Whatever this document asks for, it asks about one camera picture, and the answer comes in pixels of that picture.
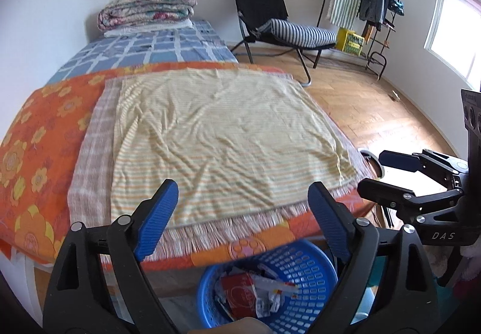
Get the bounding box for long white box colourful end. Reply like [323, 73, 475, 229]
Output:
[252, 279, 300, 295]

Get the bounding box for blue plastic basket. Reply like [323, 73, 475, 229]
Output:
[197, 240, 339, 334]

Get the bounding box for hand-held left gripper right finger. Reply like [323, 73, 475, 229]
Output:
[307, 181, 440, 334]

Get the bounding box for black clothes rack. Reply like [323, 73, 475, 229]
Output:
[316, 0, 403, 81]

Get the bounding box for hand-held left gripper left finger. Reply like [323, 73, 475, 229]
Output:
[42, 179, 179, 334]

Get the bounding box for orange floral bed sheet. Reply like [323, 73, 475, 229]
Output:
[0, 62, 376, 272]

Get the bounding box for folded floral quilt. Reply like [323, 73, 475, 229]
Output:
[97, 0, 198, 32]

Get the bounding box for white folded cloth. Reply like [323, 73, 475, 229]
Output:
[103, 20, 194, 38]

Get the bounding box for white bed frame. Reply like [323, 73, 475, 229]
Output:
[0, 244, 57, 323]

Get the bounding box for blue checked bed sheet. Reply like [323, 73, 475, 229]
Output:
[45, 20, 239, 86]

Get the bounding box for yellow striped towel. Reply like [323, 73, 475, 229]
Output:
[110, 69, 359, 227]

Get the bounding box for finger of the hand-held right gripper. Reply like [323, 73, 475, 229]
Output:
[357, 179, 465, 224]
[378, 148, 470, 189]

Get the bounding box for striped seat cushion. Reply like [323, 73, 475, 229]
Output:
[268, 19, 337, 49]

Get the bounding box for person's teal trouser leg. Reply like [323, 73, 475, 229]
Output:
[436, 277, 464, 334]

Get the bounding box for plaid fringed blanket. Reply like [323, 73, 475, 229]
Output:
[67, 67, 376, 269]

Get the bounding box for yellow plastic crate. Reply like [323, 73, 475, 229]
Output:
[335, 27, 366, 55]

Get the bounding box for red cardboard box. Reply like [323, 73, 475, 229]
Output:
[220, 273, 260, 321]

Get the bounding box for window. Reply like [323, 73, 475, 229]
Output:
[424, 0, 481, 90]

